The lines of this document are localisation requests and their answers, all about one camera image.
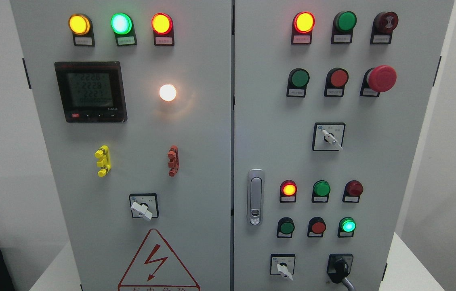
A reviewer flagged black knob selector switch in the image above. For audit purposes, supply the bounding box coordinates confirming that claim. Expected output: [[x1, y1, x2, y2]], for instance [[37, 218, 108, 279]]
[[326, 253, 353, 284]]

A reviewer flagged red terminal connector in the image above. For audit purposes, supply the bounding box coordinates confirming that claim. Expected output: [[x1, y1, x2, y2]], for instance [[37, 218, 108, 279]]
[[167, 145, 179, 177]]

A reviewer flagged red lit indicator lower left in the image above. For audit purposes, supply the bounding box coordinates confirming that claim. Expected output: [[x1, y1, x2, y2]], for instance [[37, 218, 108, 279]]
[[279, 180, 297, 203]]

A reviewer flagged white lit indicator light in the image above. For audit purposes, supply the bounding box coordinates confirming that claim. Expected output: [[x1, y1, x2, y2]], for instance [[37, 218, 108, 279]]
[[158, 84, 177, 102]]

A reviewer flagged green push button upper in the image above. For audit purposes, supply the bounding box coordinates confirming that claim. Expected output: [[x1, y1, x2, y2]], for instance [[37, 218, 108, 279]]
[[286, 68, 310, 98]]

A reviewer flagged green push button lower left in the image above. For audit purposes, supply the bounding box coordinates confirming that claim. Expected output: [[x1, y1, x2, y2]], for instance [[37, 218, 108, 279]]
[[276, 217, 295, 239]]

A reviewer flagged green indicator lower middle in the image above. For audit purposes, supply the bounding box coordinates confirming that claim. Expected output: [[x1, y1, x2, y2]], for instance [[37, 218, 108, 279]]
[[311, 180, 331, 203]]

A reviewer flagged grey left cabinet door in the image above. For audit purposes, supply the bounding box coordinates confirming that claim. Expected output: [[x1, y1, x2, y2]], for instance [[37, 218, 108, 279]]
[[11, 0, 232, 291]]

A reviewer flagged grey cabinet door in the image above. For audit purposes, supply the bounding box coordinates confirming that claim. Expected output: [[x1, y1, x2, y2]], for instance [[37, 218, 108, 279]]
[[233, 0, 454, 291], [11, 0, 232, 291]]

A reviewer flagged grey right cabinet door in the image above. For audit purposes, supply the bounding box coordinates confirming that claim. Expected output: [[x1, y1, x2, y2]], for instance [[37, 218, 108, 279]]
[[233, 0, 454, 291]]

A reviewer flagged red push button lower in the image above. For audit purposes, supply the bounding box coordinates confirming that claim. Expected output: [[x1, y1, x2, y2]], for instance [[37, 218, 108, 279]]
[[307, 217, 326, 238]]

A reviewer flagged red push button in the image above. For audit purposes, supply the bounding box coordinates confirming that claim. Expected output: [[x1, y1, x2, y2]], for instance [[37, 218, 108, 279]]
[[307, 217, 326, 238], [324, 67, 349, 97]]

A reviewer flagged yellow terminal connector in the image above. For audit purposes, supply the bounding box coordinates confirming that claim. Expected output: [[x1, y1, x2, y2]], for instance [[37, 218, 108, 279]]
[[94, 144, 111, 177]]

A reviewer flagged red push button upper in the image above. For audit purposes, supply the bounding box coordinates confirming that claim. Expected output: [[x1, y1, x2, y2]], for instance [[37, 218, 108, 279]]
[[324, 67, 349, 97]]

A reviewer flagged red indicator lower right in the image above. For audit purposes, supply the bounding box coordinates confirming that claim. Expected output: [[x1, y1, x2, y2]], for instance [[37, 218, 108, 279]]
[[342, 180, 364, 203]]

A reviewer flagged red indicator light left door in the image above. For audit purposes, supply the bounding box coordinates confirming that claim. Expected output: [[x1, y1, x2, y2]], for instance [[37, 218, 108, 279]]
[[151, 13, 174, 46]]

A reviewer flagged red lightning warning sticker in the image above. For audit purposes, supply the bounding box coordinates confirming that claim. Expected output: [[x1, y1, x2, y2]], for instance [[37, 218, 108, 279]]
[[118, 229, 201, 291]]

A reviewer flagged green illuminated push button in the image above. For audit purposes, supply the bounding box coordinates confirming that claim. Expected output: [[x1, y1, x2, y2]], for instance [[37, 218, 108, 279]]
[[337, 217, 357, 238]]

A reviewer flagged red indicator light top right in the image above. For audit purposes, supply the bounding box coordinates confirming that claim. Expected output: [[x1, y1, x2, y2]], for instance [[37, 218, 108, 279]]
[[291, 11, 316, 45]]

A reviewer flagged black digital power meter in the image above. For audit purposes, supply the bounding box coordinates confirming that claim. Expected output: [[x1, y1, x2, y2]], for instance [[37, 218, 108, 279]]
[[54, 61, 128, 123]]

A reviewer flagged green lit indicator light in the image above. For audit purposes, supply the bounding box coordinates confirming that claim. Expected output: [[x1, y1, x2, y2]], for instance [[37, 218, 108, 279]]
[[110, 13, 137, 46]]

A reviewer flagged red emergency stop button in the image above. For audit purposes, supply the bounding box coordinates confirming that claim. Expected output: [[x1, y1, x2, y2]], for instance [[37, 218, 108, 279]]
[[359, 65, 397, 97]]

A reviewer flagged green indicator light top right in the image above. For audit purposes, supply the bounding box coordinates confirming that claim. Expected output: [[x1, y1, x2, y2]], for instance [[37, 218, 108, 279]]
[[331, 11, 357, 44]]

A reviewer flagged yellow indicator light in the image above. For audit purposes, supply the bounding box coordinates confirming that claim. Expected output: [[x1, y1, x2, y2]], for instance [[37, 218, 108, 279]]
[[68, 13, 95, 46]]

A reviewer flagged dark red buzzer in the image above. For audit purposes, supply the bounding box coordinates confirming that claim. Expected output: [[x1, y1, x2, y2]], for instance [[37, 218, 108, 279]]
[[370, 11, 399, 44]]

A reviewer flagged silver door handle lock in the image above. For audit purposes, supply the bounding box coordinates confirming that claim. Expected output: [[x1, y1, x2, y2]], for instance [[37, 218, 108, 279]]
[[247, 168, 265, 226]]

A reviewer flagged white selector switch upper right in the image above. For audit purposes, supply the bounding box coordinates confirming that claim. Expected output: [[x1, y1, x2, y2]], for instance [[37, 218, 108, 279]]
[[311, 123, 346, 151]]

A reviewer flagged white selector switch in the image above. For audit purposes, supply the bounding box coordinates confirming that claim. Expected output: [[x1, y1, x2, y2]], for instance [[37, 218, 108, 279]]
[[270, 253, 296, 281], [311, 123, 346, 151]]

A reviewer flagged white selector switch left door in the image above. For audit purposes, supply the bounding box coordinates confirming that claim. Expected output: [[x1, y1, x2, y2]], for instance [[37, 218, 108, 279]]
[[129, 193, 159, 221]]

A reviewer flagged white selector switch bottom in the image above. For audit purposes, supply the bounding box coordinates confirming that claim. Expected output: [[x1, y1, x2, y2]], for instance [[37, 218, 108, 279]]
[[270, 253, 296, 281]]

